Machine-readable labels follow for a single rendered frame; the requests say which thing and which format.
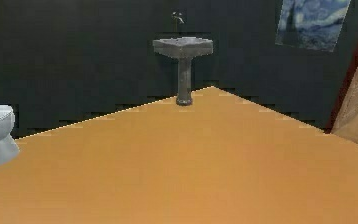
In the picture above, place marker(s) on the blue swirling sky painting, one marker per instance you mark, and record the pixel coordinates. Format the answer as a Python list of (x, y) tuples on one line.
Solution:
[(312, 21)]

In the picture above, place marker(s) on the grey pedestal sink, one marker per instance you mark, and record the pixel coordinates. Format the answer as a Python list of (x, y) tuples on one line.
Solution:
[(183, 50)]

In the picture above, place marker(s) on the grey sink tap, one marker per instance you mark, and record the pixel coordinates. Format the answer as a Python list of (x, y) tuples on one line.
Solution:
[(177, 17)]

